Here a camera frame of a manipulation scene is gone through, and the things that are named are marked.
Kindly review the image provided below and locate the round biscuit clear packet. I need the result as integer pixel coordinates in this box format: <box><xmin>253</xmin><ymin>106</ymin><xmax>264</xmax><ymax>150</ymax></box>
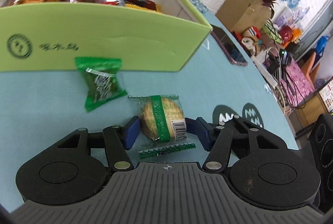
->
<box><xmin>129</xmin><ymin>95</ymin><xmax>196</xmax><ymax>160</ymax></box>

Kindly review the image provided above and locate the green candy packet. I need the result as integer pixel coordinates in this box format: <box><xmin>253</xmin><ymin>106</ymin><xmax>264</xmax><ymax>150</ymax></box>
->
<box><xmin>75</xmin><ymin>56</ymin><xmax>127</xmax><ymax>112</ymax></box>

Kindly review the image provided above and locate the dark smartphone on table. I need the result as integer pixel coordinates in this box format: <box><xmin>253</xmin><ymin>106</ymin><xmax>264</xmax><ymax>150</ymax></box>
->
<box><xmin>211</xmin><ymin>24</ymin><xmax>248</xmax><ymax>66</ymax></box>

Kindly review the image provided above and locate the green cardboard snack box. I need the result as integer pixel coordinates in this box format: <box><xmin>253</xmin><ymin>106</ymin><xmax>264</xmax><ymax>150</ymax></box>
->
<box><xmin>1</xmin><ymin>0</ymin><xmax>212</xmax><ymax>72</ymax></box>

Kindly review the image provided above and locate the brown cardboard box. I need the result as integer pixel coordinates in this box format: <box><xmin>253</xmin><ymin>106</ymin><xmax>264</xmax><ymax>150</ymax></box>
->
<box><xmin>215</xmin><ymin>0</ymin><xmax>271</xmax><ymax>34</ymax></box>

